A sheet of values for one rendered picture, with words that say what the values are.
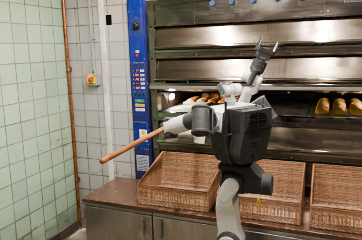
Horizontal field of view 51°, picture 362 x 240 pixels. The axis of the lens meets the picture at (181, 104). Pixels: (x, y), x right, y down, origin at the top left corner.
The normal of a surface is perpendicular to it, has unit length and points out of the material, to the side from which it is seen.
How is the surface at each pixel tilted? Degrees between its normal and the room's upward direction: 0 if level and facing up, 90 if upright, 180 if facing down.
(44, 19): 90
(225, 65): 70
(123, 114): 90
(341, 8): 90
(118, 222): 90
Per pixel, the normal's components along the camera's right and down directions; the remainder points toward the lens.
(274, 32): -0.37, -0.20
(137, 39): -0.38, 0.15
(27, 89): 0.93, 0.03
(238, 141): -0.83, 0.11
